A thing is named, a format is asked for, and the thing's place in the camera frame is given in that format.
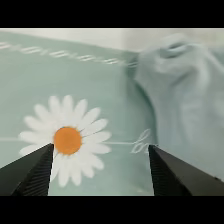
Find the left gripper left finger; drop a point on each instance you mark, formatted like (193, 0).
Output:
(28, 175)

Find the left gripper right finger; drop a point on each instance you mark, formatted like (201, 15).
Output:
(180, 176)

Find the pale grey-blue polo shirt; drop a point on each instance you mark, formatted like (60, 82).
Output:
(186, 100)

